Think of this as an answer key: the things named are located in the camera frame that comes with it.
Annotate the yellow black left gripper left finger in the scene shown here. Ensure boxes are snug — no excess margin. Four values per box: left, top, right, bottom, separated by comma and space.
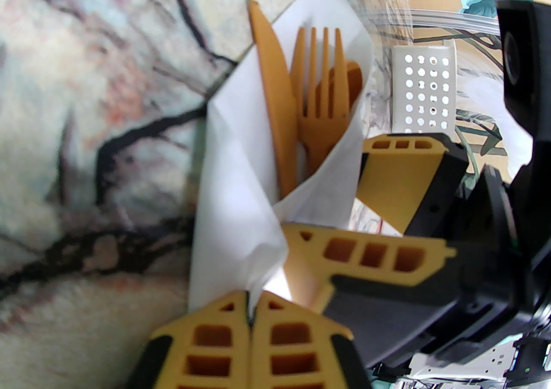
127, 289, 252, 389

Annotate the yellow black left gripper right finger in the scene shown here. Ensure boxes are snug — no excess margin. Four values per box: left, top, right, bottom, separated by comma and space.
252, 289, 373, 389

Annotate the white perforated plastic tray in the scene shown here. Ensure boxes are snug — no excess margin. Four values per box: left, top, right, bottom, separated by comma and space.
391, 44, 458, 136

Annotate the white paper napkin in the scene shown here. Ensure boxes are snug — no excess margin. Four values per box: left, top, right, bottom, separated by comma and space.
188, 0, 375, 315

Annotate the orange wooden knife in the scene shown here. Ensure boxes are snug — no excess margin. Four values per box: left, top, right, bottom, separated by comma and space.
247, 0, 300, 201
291, 27, 350, 177

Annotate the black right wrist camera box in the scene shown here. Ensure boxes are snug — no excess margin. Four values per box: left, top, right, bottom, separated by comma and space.
495, 0, 551, 168

